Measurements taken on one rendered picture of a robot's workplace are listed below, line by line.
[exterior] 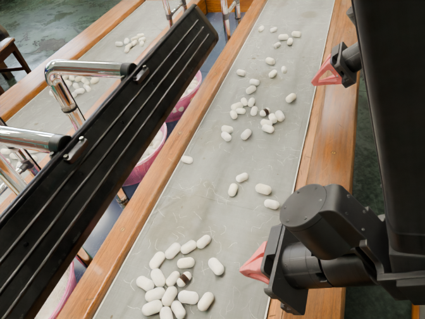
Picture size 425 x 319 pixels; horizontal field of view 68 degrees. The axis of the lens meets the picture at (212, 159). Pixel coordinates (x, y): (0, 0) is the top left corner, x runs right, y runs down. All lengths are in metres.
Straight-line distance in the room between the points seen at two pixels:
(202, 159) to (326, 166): 0.31
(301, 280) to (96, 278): 0.41
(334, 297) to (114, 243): 0.43
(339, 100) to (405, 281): 0.67
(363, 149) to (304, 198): 1.60
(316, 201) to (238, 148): 0.53
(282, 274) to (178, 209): 0.37
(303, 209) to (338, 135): 0.52
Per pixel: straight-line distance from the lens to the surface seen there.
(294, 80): 1.07
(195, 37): 0.59
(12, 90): 1.42
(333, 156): 0.78
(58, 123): 1.15
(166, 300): 0.62
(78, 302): 0.68
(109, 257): 0.69
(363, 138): 2.00
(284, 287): 0.43
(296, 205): 0.35
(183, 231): 0.70
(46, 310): 0.74
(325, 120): 0.88
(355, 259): 0.37
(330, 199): 0.32
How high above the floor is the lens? 1.32
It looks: 45 degrees down
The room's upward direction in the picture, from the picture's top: 12 degrees counter-clockwise
